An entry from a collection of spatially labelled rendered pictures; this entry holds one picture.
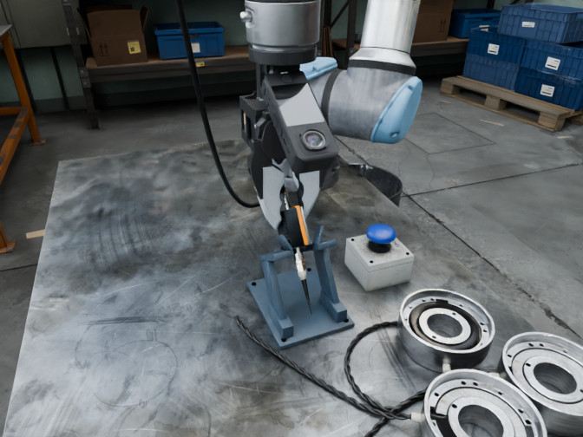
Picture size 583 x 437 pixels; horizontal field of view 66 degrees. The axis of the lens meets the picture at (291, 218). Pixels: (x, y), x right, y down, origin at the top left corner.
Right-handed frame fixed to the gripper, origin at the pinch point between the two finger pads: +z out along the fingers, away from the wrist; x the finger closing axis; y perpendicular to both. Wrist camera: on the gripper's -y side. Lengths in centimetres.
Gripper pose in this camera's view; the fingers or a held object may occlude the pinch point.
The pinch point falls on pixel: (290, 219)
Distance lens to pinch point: 55.3
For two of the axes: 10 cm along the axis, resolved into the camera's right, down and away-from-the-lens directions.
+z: 0.0, 8.6, 5.2
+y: -3.8, -4.8, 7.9
